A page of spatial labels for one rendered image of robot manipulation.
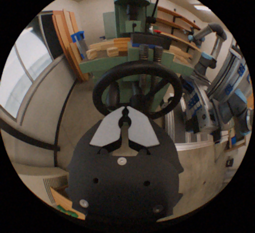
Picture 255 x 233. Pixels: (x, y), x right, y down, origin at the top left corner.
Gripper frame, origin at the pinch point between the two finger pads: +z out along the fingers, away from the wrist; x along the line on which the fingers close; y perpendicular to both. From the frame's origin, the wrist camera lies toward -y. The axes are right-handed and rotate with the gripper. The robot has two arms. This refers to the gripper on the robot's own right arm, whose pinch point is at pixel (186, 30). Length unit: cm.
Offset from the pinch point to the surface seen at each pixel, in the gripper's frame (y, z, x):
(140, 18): 2, -50, -79
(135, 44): 15, -84, -90
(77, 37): -4, 3, -151
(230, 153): 134, -238, 196
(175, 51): 23, -61, -60
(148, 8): -10, -42, -70
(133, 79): 27, -85, -92
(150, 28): 10, -52, -74
